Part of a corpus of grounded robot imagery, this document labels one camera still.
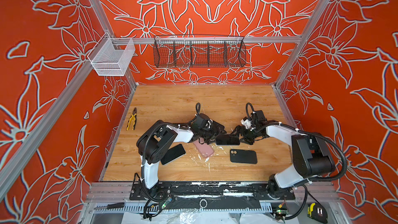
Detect black phone case with holes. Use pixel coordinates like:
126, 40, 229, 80
230, 149, 258, 164

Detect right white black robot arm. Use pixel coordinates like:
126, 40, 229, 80
232, 103, 348, 199

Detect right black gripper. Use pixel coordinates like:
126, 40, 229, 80
229, 125, 263, 145

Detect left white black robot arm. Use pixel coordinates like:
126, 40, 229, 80
136, 103, 227, 190

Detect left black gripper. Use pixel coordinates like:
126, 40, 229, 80
197, 124, 226, 144

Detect pink phone case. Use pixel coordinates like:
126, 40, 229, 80
193, 140, 214, 159

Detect clear plastic bin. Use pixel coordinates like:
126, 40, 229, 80
88, 33, 136, 76

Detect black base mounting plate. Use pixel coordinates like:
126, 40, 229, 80
149, 181, 295, 201

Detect black screwdriver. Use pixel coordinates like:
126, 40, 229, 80
94, 202, 125, 210

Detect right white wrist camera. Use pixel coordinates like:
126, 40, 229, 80
241, 117, 252, 129

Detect black phone near left base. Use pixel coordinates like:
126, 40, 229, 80
161, 144, 186, 165

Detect yellow black pliers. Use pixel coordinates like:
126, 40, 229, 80
126, 107, 137, 131

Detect purple black phone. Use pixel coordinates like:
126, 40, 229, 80
216, 134, 240, 146

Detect grey slotted cable duct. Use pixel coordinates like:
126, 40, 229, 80
94, 199, 273, 214

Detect black wire basket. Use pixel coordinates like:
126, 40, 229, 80
153, 34, 247, 68

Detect yellow black tape measure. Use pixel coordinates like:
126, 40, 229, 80
307, 202, 328, 224

